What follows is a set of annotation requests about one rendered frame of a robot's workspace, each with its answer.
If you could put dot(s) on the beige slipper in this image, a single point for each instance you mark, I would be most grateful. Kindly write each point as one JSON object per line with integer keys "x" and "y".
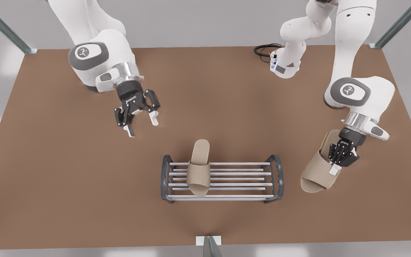
{"x": 199, "y": 167}
{"x": 318, "y": 167}

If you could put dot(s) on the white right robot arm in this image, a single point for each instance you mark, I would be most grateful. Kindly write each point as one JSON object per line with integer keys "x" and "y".
{"x": 105, "y": 50}

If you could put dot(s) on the silver frame post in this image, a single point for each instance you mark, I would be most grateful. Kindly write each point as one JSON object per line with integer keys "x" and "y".
{"x": 209, "y": 246}
{"x": 398, "y": 25}
{"x": 2, "y": 26}

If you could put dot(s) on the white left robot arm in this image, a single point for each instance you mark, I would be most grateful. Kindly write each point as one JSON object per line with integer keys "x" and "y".
{"x": 348, "y": 43}

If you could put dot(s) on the grey metal shoe rack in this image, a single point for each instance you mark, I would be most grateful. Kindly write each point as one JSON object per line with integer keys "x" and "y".
{"x": 223, "y": 178}

